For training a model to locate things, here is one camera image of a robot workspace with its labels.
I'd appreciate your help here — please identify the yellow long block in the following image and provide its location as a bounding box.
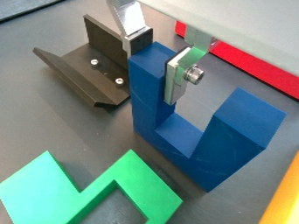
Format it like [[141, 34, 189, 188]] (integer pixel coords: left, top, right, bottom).
[[259, 151, 299, 224]]

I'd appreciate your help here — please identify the black metal bracket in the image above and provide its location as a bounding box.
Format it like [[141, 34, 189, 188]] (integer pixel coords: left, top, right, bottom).
[[32, 15, 129, 107]]

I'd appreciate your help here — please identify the green zigzag block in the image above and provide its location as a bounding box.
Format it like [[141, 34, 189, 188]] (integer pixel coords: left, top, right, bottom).
[[0, 151, 183, 224]]

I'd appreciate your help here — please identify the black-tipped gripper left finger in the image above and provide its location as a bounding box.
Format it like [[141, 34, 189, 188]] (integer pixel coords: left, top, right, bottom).
[[107, 0, 153, 57]]

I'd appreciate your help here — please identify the blue U-shaped block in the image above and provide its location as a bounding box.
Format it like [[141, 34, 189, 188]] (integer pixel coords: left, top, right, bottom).
[[128, 42, 286, 192]]

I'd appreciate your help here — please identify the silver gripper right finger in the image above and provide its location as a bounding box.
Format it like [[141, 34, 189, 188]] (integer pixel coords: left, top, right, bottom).
[[164, 27, 212, 105]]

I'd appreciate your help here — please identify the red puzzle board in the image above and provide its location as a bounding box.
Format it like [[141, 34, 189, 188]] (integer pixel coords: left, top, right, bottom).
[[175, 21, 299, 101]]

